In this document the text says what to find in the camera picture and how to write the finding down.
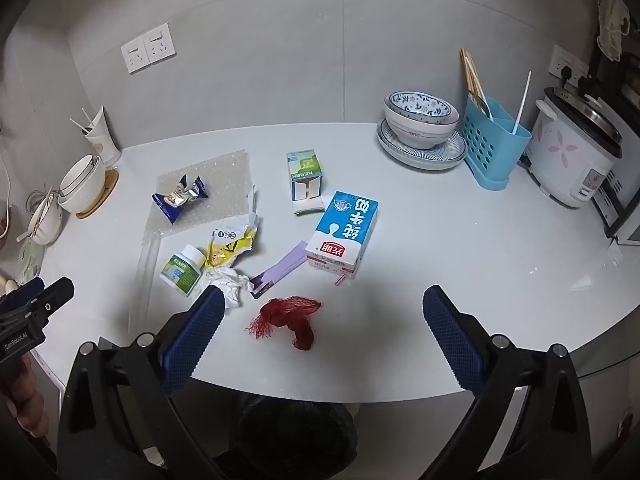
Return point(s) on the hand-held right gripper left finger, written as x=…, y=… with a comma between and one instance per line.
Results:
x=192, y=342

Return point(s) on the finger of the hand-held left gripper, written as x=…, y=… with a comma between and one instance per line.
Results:
x=56, y=295
x=25, y=291

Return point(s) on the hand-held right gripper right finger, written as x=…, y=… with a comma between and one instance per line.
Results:
x=452, y=342

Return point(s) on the white tissue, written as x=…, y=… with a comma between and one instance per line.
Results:
x=230, y=285

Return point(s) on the yellow torn wrapper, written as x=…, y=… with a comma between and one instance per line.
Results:
x=222, y=252

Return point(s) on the purple packet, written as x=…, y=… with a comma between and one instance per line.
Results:
x=282, y=267

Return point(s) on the green mesh waste basket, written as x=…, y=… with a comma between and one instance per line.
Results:
x=295, y=440

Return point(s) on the clear bubble wrap sheet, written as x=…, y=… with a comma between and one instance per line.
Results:
x=225, y=180

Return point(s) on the green white medicine box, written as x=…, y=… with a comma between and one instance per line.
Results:
x=302, y=167

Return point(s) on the person's left hand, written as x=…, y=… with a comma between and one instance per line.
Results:
x=27, y=402

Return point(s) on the white mug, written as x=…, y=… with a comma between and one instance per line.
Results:
x=47, y=221

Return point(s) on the white pill bottle green label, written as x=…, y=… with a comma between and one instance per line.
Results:
x=180, y=270

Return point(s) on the red mesh net bag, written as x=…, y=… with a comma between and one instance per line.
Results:
x=286, y=310

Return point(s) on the white bowl black rim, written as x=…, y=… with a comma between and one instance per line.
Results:
x=82, y=166
x=82, y=195

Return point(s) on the blue snack wrapper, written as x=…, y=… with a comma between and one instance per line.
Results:
x=172, y=203

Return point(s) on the white patterned cup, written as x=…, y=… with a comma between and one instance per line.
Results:
x=106, y=145

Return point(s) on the blue white milk carton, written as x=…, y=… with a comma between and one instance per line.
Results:
x=340, y=230

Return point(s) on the white straw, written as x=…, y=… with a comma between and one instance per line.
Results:
x=87, y=117
x=80, y=125

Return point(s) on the blue striped plate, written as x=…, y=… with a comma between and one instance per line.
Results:
x=450, y=147
x=425, y=165

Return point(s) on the blue plastic utensil holder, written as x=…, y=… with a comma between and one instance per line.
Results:
x=487, y=152

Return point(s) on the large white bowl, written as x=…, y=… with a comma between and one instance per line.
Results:
x=420, y=135

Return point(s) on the white floral rice cooker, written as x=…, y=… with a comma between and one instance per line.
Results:
x=565, y=160

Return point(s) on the blue floral bowl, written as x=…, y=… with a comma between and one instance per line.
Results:
x=425, y=105

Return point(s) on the metal spoon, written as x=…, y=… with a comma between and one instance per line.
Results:
x=484, y=105

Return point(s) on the white plastic spoon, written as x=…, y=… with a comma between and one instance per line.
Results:
x=522, y=100

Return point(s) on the wooden chopstick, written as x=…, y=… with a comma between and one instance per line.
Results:
x=469, y=72
x=476, y=75

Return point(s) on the hanging pale cloth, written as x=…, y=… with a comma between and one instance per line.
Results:
x=612, y=20

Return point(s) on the white wall socket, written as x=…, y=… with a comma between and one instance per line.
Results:
x=160, y=44
x=135, y=58

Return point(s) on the wall socket with black plug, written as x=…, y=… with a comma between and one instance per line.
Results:
x=562, y=60

